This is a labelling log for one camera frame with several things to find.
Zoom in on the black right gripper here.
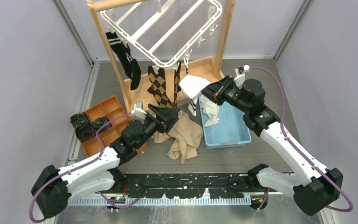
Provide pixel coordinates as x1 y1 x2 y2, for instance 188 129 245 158
197 76 250 113

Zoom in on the rolled dark patterned sock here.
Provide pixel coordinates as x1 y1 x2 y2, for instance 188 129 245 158
70 112 90 128

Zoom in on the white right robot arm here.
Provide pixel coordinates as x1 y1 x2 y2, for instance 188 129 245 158
201 76 344 216

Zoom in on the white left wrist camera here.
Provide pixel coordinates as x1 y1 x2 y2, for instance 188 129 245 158
131 101 146 120

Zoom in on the wooden hanger stand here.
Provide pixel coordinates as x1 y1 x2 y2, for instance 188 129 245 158
86 0 235 111

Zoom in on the brown argyle sock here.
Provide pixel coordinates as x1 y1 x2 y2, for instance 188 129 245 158
147 66 173 108
172 62 181 107

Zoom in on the beige crumpled cloth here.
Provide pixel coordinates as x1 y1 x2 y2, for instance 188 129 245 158
152 111 204 164

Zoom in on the white black-striped sock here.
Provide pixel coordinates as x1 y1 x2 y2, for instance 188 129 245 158
183 49 193 75
179 74 211 116

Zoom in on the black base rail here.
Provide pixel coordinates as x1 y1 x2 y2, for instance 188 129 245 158
103 173 267 199

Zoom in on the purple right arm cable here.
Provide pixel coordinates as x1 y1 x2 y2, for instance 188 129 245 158
248 66 354 213

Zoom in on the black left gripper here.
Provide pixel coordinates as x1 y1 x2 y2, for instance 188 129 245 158
135 105 179 148

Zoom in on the rolled dark green sock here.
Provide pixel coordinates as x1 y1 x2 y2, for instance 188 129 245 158
75 116 112 142

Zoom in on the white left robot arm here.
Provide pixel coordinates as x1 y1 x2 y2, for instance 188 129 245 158
28 104 180 223

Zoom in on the orange compartment tray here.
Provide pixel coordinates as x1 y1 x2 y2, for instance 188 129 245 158
77 95 130 157

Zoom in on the white plastic clip hanger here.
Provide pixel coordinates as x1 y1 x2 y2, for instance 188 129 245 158
95 0 223 68

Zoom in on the light blue plastic basket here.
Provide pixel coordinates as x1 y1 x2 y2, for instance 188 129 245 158
200 102 252 149

